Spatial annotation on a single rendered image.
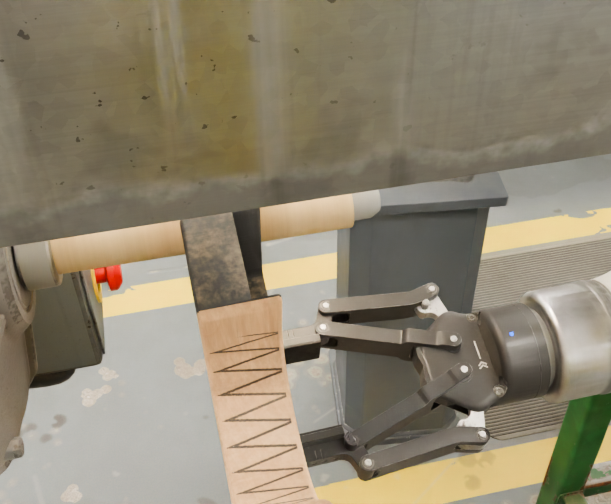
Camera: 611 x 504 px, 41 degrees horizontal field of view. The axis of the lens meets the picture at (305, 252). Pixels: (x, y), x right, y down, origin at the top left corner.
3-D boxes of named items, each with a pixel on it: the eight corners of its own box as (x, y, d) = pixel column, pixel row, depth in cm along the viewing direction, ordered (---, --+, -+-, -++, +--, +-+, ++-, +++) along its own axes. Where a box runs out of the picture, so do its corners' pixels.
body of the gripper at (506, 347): (538, 416, 66) (427, 440, 64) (502, 323, 70) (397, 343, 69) (566, 379, 59) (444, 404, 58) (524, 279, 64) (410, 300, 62)
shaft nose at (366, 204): (346, 178, 51) (341, 189, 53) (354, 215, 50) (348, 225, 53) (378, 173, 51) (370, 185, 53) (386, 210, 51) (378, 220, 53)
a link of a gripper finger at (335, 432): (339, 437, 62) (342, 447, 62) (248, 459, 61) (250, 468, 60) (342, 423, 59) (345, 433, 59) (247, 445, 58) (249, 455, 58)
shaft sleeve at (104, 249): (46, 215, 48) (56, 228, 51) (53, 268, 47) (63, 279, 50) (346, 170, 51) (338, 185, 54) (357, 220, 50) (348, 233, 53)
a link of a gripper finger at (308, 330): (339, 334, 64) (331, 300, 65) (276, 345, 63) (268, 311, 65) (338, 342, 65) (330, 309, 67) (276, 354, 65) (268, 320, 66)
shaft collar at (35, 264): (7, 205, 47) (24, 226, 51) (16, 283, 46) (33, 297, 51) (42, 200, 47) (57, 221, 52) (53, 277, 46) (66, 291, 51)
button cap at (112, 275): (88, 302, 87) (81, 275, 84) (87, 277, 90) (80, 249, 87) (125, 296, 87) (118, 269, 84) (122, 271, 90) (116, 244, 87)
